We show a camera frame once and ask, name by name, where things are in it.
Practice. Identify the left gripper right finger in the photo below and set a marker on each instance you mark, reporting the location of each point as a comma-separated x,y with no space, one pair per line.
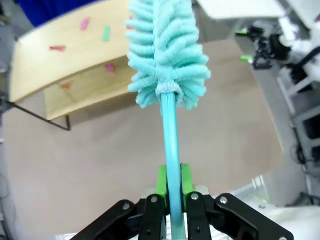
200,215

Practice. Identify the orange paper scrap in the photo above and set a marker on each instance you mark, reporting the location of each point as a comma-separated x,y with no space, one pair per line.
66,85

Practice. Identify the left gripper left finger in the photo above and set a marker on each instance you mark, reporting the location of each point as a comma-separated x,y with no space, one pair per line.
150,215

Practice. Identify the green paper scrap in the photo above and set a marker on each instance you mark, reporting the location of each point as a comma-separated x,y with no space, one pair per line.
106,33

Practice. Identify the large white round-cornered table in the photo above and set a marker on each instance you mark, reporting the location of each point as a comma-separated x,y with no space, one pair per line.
237,8

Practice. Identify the teal microfibre duster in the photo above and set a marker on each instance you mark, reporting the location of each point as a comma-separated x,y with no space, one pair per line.
170,50

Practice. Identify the grey equipment rack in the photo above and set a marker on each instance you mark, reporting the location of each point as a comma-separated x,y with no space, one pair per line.
305,125

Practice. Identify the red paper scrap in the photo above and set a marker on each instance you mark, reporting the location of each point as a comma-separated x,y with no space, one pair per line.
58,48

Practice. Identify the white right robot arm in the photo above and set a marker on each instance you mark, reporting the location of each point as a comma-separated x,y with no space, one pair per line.
311,68

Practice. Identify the two-tier wooden black-framed shelf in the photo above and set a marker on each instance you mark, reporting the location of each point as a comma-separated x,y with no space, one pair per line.
50,62

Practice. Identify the magenta paper scrap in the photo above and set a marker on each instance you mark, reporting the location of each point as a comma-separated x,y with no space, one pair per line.
84,24
109,67

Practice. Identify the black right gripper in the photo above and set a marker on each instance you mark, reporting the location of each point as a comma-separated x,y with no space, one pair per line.
280,46

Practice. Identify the person in blue coat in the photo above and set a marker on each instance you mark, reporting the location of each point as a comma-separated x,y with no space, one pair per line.
37,12

